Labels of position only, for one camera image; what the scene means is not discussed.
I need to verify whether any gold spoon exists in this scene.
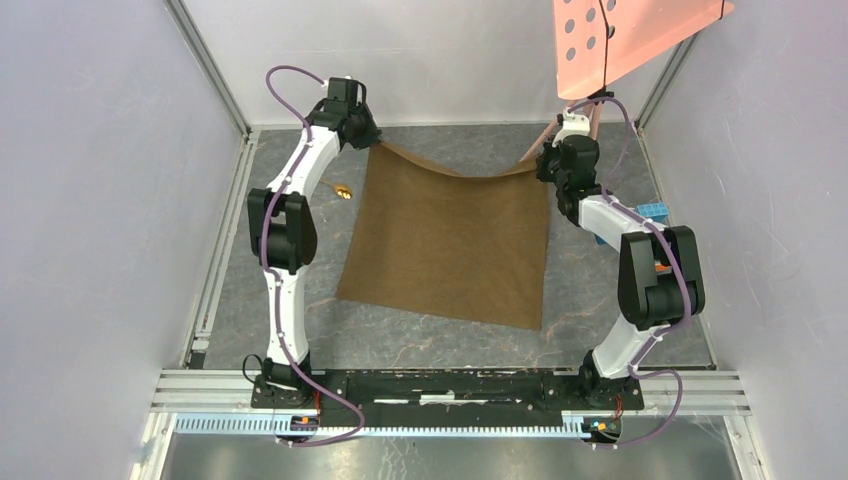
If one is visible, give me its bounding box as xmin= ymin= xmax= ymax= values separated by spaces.
xmin=321 ymin=179 xmax=354 ymax=200

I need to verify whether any brown cloth napkin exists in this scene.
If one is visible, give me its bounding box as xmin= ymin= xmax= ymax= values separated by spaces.
xmin=336 ymin=142 xmax=550 ymax=330

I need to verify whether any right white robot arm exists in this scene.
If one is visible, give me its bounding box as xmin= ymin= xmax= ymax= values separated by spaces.
xmin=536 ymin=134 xmax=705 ymax=408

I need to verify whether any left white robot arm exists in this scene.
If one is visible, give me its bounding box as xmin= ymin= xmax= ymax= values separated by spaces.
xmin=247 ymin=77 xmax=381 ymax=408

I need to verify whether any colourful toy block structure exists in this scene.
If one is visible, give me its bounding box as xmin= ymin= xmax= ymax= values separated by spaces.
xmin=587 ymin=202 xmax=669 ymax=251

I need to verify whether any pink music stand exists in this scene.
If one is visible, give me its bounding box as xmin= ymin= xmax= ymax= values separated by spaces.
xmin=520 ymin=1 xmax=734 ymax=162

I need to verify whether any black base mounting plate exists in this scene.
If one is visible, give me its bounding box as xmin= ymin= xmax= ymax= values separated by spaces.
xmin=251 ymin=368 xmax=645 ymax=429

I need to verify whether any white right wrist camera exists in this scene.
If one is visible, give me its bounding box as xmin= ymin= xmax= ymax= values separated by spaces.
xmin=551 ymin=111 xmax=591 ymax=147

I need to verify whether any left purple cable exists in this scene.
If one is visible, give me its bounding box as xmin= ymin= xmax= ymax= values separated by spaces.
xmin=242 ymin=64 xmax=367 ymax=449

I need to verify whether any purple cable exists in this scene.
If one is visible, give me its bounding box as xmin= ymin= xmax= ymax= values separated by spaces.
xmin=566 ymin=96 xmax=694 ymax=450
xmin=242 ymin=64 xmax=367 ymax=449

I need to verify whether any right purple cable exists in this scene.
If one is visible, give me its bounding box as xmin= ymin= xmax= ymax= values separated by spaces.
xmin=566 ymin=96 xmax=694 ymax=450

